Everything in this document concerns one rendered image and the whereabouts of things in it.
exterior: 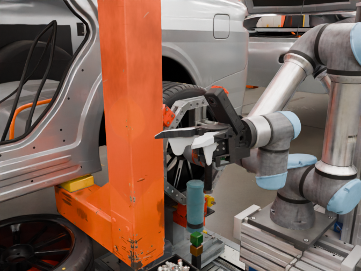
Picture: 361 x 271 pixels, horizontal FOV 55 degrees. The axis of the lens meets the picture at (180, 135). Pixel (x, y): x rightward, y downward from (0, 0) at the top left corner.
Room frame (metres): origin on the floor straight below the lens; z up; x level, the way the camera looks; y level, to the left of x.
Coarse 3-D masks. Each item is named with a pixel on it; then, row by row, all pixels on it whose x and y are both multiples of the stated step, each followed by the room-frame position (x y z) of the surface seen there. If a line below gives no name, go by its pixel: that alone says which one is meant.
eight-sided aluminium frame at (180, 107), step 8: (200, 96) 1.76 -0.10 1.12; (176, 104) 1.62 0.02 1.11; (184, 104) 1.60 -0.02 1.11; (192, 104) 1.64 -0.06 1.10; (200, 104) 1.69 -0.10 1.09; (208, 104) 1.73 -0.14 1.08; (176, 112) 1.58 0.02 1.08; (184, 112) 1.60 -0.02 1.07; (176, 120) 1.58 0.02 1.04; (168, 128) 1.53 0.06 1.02; (224, 168) 1.84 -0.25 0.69; (216, 176) 1.79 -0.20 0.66; (168, 184) 1.53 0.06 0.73; (168, 192) 1.53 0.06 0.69; (176, 192) 1.57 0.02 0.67; (184, 192) 1.67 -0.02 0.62; (176, 200) 1.59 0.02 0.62; (184, 200) 1.60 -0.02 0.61
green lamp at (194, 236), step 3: (192, 234) 1.22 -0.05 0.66; (195, 234) 1.22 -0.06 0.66; (198, 234) 1.22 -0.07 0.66; (201, 234) 1.22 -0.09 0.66; (192, 237) 1.21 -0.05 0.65; (195, 237) 1.20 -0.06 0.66; (198, 237) 1.20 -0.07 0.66; (201, 237) 1.21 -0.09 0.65; (192, 240) 1.21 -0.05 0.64; (195, 240) 1.20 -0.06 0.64; (198, 240) 1.20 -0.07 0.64; (201, 240) 1.21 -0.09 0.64; (192, 243) 1.21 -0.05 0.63; (195, 243) 1.20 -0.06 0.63; (198, 243) 1.20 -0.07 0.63
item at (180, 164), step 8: (208, 112) 1.87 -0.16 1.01; (176, 128) 1.73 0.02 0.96; (168, 144) 1.73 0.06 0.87; (168, 152) 1.67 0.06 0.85; (184, 160) 1.99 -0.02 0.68; (168, 168) 1.67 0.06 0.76; (176, 168) 1.72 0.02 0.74; (184, 168) 1.93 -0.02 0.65; (192, 168) 1.91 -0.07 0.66; (200, 168) 1.88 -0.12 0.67; (168, 176) 1.89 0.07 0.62; (176, 176) 1.71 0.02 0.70; (184, 176) 1.87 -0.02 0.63; (192, 176) 1.80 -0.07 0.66; (200, 176) 1.83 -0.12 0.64; (176, 184) 1.71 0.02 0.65; (184, 184) 1.78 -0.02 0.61
